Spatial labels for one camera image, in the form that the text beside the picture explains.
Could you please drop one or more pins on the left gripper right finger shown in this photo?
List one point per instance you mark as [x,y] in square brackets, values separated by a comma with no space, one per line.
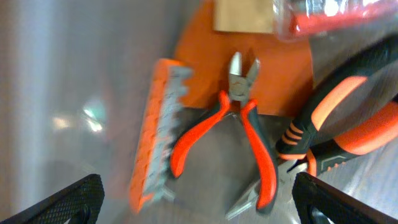
[318,202]

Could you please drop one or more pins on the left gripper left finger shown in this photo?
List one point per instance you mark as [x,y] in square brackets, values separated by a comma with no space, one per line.
[80,202]

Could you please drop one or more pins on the small red diagonal cutters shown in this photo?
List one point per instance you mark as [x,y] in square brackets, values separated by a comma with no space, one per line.
[245,124]

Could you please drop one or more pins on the orange black needle-nose pliers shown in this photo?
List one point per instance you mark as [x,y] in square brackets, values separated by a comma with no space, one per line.
[352,112]

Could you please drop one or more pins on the orange scraper wooden handle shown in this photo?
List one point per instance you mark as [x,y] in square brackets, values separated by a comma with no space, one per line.
[285,79]

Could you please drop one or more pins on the orange bit holder strip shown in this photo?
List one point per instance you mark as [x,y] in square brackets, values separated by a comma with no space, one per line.
[151,166]

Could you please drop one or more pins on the clear case of screwdrivers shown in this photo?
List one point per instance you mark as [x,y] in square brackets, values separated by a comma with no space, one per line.
[296,19]

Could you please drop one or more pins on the clear plastic container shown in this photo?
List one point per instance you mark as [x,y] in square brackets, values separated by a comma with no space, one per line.
[75,76]

